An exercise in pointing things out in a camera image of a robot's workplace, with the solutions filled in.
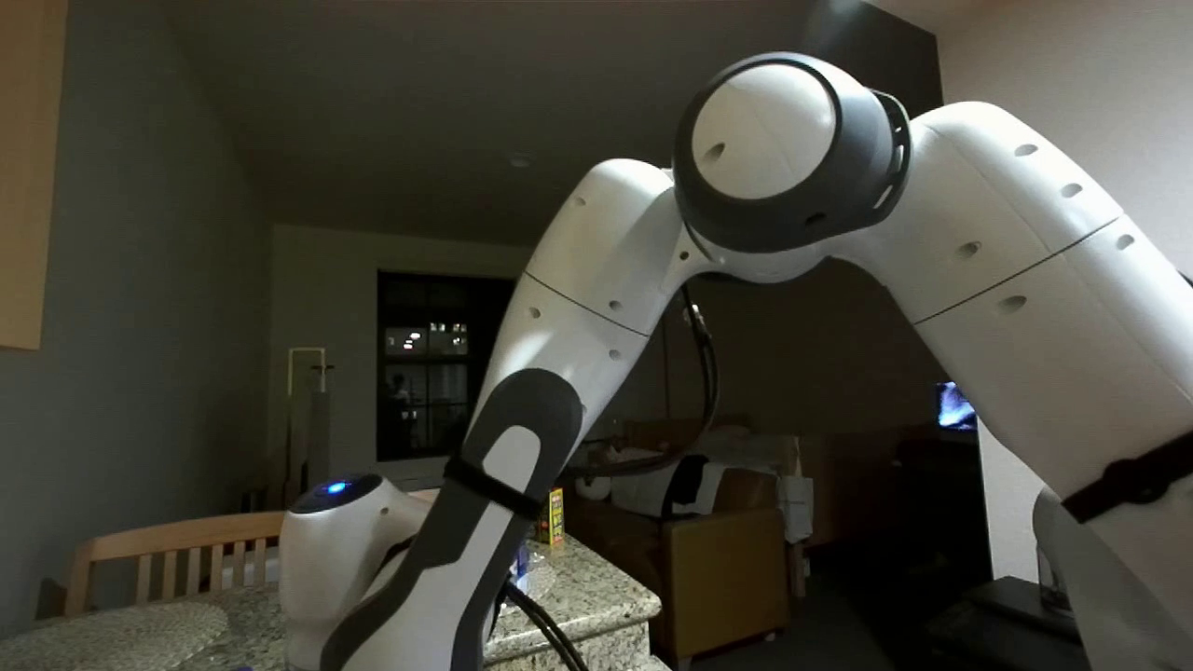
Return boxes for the dark window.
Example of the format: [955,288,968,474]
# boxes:
[374,268,517,464]

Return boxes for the small yellow box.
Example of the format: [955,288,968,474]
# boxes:
[534,483,569,560]

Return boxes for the white bag pile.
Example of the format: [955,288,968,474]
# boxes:
[578,425,800,523]

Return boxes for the brown wooden cabinet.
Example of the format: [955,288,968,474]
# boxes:
[569,497,795,665]

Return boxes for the glowing blue screen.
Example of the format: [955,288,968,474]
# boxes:
[937,376,981,435]

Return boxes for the black low furniture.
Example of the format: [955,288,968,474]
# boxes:
[926,573,1090,671]

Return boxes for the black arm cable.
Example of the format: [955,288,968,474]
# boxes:
[497,282,723,671]

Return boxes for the light wooden wall cabinets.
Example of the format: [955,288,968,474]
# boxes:
[0,0,69,355]

